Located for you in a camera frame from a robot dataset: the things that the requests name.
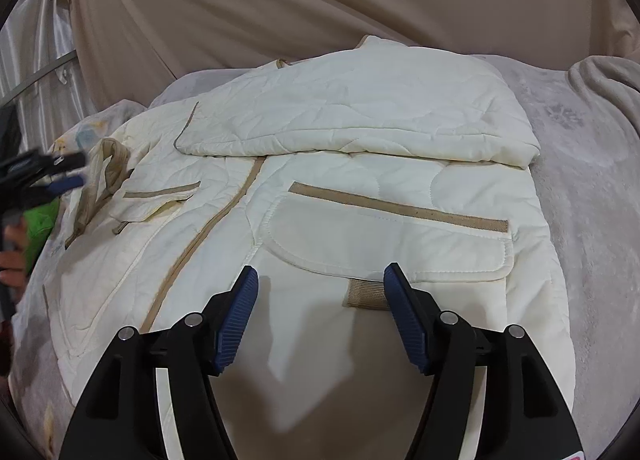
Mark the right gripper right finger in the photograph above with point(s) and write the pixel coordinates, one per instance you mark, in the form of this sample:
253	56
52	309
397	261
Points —
497	376

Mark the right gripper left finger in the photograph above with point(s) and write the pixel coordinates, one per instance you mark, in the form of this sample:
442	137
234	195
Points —
150	387

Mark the cream quilted jacket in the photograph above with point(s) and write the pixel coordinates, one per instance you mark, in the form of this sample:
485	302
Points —
318	174

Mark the person's left hand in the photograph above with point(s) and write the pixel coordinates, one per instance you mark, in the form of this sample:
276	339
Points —
13	261

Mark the bright green garment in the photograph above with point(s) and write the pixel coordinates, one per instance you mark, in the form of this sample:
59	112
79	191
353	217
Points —
40	222

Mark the white sheer curtain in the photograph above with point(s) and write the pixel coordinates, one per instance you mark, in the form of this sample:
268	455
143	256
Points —
40	69

